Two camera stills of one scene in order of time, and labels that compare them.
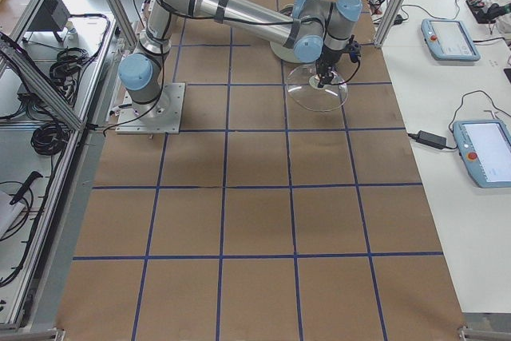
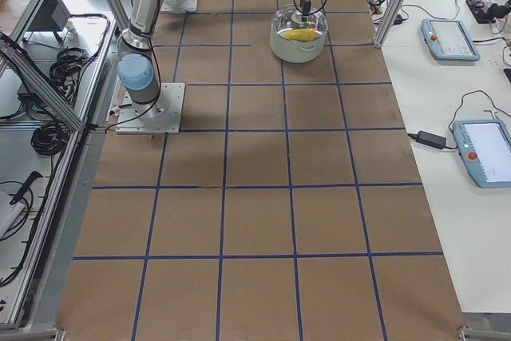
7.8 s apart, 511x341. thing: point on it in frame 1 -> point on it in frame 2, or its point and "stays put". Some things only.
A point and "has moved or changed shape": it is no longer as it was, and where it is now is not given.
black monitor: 52,15 stays put
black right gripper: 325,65 -> 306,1
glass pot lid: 303,89 has moved or changed shape
